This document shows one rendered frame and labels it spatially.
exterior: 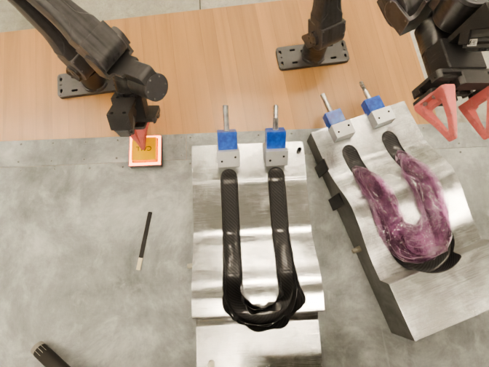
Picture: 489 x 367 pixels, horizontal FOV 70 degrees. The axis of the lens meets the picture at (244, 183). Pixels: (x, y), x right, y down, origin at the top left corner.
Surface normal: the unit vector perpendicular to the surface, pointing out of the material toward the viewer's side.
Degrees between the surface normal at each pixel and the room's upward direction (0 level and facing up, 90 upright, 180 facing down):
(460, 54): 10
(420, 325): 0
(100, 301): 0
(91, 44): 38
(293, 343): 0
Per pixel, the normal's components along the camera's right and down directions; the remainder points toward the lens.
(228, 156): 0.11, 0.37
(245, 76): 0.02, -0.25
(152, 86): 0.78, 0.39
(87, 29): 0.54, 0.13
